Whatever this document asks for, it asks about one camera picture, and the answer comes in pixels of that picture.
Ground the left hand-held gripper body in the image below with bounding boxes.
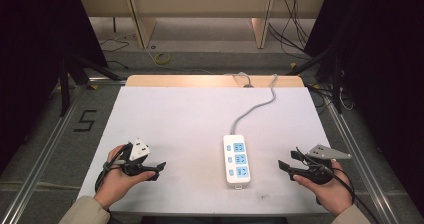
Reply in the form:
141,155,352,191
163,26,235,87
117,137,152,177

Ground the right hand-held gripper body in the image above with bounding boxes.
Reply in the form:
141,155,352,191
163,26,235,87
299,144,353,186

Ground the person's right hand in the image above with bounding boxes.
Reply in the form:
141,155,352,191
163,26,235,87
292,158,355,217

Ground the person's left hand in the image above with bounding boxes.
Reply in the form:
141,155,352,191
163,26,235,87
93,144,157,211

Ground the white power strip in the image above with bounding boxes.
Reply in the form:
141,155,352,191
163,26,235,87
222,134,252,191

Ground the white table cover board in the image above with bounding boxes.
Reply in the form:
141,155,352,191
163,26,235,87
76,85,332,216

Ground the black metal stand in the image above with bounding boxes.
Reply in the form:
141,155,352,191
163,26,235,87
285,46,345,114
57,47,124,118

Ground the yellow tape roll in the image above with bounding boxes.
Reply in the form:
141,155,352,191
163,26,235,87
153,51,172,66

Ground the black curtain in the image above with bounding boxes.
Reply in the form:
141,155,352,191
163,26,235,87
303,0,424,217
0,0,109,173

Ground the aluminium floor rail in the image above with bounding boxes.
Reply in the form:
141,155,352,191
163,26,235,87
323,99,402,224
0,83,88,224

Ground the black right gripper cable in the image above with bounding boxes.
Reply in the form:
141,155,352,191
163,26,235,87
295,146,381,224

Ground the grey power strip cable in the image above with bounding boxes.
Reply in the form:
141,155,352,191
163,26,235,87
227,71,279,136

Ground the tangle of floor cables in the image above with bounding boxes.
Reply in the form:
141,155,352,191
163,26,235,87
306,83,355,116

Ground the bundle of black cables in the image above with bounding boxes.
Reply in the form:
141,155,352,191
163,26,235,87
267,0,316,61

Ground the thin black floor cable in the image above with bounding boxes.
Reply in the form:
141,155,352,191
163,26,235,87
99,38,131,70

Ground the light wooden desk frame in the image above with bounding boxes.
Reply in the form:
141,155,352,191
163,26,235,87
77,0,328,50

